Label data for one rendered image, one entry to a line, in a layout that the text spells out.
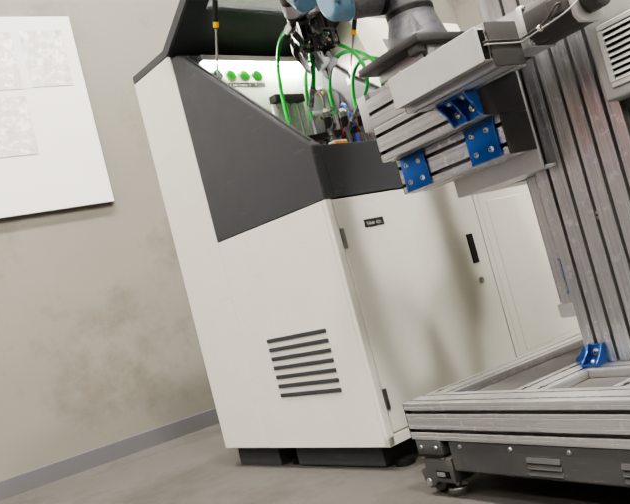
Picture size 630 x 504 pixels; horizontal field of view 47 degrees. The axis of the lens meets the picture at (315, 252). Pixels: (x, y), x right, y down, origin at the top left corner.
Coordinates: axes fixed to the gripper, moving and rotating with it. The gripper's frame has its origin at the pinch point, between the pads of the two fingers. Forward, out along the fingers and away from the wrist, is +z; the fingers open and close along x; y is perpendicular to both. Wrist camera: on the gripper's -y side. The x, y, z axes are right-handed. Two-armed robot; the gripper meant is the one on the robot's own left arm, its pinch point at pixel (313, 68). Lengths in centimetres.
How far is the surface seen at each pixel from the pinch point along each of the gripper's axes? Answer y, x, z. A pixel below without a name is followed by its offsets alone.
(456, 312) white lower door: 61, 5, 66
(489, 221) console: 35, 34, 64
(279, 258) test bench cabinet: 35, -38, 34
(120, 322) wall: -84, -116, 128
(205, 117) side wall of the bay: -13.4, -37.1, 6.3
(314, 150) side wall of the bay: 35.5, -15.8, 3.8
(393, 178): 34.3, 5.0, 27.4
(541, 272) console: 44, 47, 92
